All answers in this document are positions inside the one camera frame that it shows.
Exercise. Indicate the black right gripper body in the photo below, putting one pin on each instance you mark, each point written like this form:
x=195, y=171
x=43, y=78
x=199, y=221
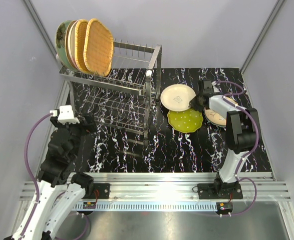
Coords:
x=195, y=102

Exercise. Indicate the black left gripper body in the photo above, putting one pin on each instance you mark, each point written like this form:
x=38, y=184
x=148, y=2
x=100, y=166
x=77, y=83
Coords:
x=77, y=130

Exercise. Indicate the peach bird plate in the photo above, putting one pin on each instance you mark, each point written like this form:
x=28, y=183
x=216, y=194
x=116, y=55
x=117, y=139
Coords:
x=66, y=45
x=218, y=114

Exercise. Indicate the yellow green plate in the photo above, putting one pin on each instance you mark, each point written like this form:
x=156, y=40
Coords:
x=187, y=121

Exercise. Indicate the cream round plate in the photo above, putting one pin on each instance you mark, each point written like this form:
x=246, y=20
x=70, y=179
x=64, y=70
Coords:
x=176, y=97

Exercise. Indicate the cream and pink plate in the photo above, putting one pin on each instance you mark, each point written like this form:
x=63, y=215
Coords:
x=71, y=44

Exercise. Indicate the mint green flower plate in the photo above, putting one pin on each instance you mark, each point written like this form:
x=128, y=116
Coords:
x=60, y=43

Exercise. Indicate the wooden plate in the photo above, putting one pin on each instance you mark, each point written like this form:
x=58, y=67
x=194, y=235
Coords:
x=80, y=35

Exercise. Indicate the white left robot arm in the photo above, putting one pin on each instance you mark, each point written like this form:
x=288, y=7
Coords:
x=51, y=180

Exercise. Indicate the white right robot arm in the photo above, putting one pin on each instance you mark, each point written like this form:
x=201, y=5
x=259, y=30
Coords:
x=242, y=137

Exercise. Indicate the stainless steel dish rack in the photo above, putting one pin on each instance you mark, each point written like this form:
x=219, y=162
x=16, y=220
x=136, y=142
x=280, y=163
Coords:
x=124, y=98

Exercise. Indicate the black marble pattern mat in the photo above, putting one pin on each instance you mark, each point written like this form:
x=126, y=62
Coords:
x=112, y=150

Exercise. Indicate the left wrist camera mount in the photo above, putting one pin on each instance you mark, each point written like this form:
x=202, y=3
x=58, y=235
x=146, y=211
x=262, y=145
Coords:
x=64, y=115

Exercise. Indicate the aluminium mounting rail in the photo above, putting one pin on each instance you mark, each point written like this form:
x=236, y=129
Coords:
x=167, y=192

